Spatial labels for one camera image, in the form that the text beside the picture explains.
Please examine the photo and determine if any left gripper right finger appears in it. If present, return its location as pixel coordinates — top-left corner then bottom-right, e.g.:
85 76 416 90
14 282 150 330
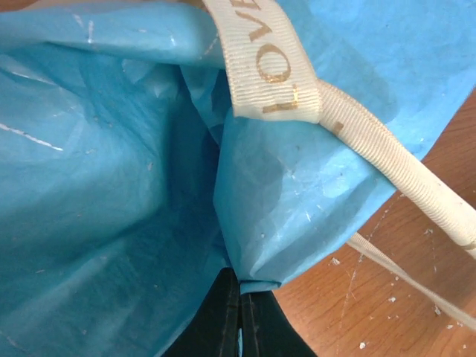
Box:
241 291 316 357

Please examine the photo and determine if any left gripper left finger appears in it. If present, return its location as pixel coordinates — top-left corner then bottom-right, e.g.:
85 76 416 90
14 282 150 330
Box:
164 268 239 357

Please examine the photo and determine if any blue paper bouquet wrapper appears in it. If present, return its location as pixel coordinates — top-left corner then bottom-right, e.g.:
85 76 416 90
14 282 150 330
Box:
1 1 475 356

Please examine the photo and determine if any cream printed ribbon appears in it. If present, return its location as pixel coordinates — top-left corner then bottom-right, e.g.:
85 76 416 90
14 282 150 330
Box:
200 0 476 328

